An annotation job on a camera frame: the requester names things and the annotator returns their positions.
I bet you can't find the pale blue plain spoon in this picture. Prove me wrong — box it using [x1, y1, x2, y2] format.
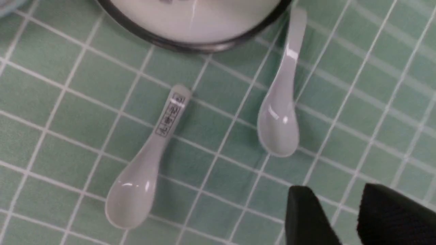
[257, 7, 307, 157]

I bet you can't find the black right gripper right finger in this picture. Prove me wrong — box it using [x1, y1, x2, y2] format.
[357, 183, 436, 245]

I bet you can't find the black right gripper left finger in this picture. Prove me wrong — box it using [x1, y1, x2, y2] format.
[285, 185, 342, 245]

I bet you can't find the green checkered tablecloth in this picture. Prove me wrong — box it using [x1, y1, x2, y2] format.
[0, 0, 436, 245]

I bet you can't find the white plate black rim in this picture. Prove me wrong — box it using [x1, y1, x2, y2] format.
[97, 0, 292, 54]

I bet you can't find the white spoon with characters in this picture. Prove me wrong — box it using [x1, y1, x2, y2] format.
[105, 84, 192, 230]

